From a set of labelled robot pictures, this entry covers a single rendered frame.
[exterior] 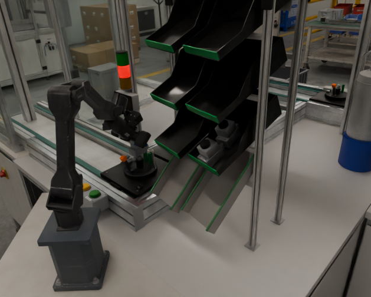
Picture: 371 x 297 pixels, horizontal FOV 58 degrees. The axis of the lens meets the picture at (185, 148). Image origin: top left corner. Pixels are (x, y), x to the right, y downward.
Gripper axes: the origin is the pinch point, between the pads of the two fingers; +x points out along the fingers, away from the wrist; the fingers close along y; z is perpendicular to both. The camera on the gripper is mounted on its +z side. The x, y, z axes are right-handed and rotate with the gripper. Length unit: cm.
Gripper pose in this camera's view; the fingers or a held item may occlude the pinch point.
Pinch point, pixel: (137, 139)
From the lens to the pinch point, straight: 132.8
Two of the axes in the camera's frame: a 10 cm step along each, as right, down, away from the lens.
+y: -7.4, -2.9, 6.1
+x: 4.7, 4.3, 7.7
